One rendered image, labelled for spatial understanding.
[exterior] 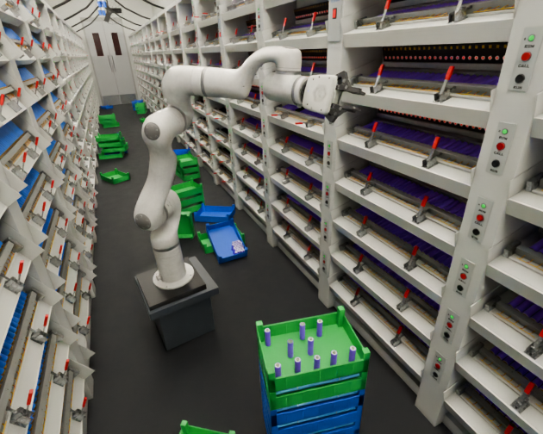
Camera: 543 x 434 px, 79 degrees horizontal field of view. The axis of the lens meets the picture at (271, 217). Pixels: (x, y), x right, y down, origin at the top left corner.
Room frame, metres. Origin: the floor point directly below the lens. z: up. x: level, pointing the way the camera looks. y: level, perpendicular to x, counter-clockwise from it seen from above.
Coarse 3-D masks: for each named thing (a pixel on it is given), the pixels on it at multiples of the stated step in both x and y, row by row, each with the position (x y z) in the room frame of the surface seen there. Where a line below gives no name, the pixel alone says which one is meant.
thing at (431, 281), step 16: (336, 208) 1.36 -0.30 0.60; (352, 208) 1.39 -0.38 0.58; (336, 224) 1.32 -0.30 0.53; (352, 224) 1.28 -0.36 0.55; (368, 224) 1.23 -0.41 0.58; (384, 224) 1.20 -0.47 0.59; (352, 240) 1.23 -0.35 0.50; (368, 240) 1.15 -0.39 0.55; (384, 240) 1.11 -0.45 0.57; (400, 240) 1.07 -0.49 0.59; (416, 240) 1.06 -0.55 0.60; (384, 256) 1.04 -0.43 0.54; (400, 256) 1.02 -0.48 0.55; (416, 256) 0.99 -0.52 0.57; (432, 256) 0.97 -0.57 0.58; (448, 256) 0.94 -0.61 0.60; (400, 272) 0.97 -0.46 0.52; (416, 272) 0.92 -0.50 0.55; (432, 272) 0.91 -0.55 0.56; (448, 272) 0.87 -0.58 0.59; (432, 288) 0.84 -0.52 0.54
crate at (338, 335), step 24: (336, 312) 0.84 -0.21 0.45; (264, 336) 0.79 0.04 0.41; (288, 336) 0.79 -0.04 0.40; (312, 336) 0.79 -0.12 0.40; (336, 336) 0.79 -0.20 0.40; (264, 360) 0.66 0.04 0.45; (288, 360) 0.70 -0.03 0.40; (312, 360) 0.70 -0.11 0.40; (360, 360) 0.65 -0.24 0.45; (288, 384) 0.61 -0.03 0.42
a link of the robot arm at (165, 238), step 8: (168, 200) 1.27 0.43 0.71; (176, 200) 1.30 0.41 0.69; (168, 208) 1.24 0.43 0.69; (176, 208) 1.29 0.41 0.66; (168, 216) 1.23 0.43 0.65; (176, 216) 1.29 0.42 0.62; (168, 224) 1.27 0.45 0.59; (176, 224) 1.28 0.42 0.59; (152, 232) 1.26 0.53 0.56; (160, 232) 1.24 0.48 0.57; (168, 232) 1.24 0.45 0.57; (176, 232) 1.26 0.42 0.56; (152, 240) 1.22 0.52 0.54; (160, 240) 1.21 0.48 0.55; (168, 240) 1.22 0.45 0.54; (176, 240) 1.25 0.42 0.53; (160, 248) 1.21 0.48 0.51; (168, 248) 1.21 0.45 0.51
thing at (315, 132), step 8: (272, 104) 2.00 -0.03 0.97; (280, 104) 2.00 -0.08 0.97; (272, 112) 2.00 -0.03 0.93; (272, 120) 1.93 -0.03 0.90; (280, 120) 1.83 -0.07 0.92; (288, 120) 1.78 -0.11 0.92; (296, 120) 1.74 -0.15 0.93; (288, 128) 1.77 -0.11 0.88; (296, 128) 1.67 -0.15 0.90; (304, 128) 1.59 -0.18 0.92; (312, 128) 1.55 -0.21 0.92; (320, 128) 1.52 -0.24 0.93; (312, 136) 1.54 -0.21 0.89; (320, 136) 1.47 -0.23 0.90
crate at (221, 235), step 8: (208, 224) 2.03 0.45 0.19; (216, 224) 2.07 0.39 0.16; (224, 224) 2.10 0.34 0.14; (232, 224) 2.11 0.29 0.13; (208, 232) 2.00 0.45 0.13; (216, 232) 2.05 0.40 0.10; (224, 232) 2.06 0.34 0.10; (232, 232) 2.06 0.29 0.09; (216, 240) 1.99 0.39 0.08; (224, 240) 1.99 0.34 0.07; (232, 240) 2.00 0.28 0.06; (240, 240) 1.97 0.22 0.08; (216, 248) 1.92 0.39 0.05; (224, 248) 1.93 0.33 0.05; (216, 256) 1.84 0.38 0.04; (224, 256) 1.87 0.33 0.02; (232, 256) 1.83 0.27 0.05; (240, 256) 1.87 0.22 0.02
